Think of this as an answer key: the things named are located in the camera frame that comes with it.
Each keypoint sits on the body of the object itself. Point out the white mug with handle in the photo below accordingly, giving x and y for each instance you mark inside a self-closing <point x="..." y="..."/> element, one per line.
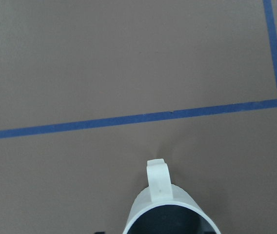
<point x="165" y="208"/>

